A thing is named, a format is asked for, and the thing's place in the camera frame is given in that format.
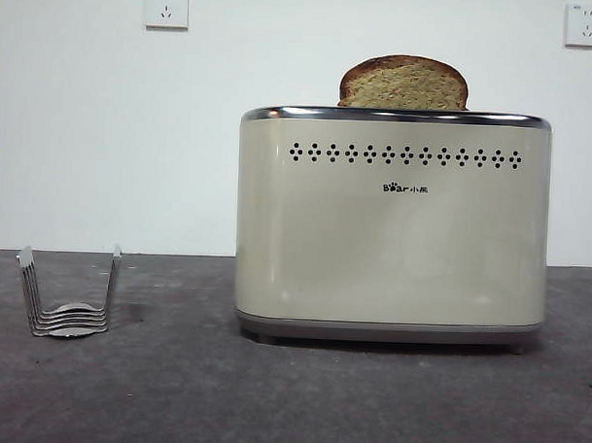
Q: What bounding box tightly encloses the brown-crusted bread slice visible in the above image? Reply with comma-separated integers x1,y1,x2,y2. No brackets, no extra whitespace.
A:
336,51,472,113

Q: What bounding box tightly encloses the cream two-slot toaster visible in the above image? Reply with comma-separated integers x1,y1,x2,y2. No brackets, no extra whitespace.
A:
231,102,554,357

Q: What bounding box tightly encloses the white wall socket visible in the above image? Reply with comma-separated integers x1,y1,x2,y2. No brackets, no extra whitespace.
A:
145,0,191,32
564,3,592,50

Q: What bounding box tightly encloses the metal bread rack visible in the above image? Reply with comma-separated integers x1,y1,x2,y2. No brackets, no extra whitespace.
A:
12,240,123,342

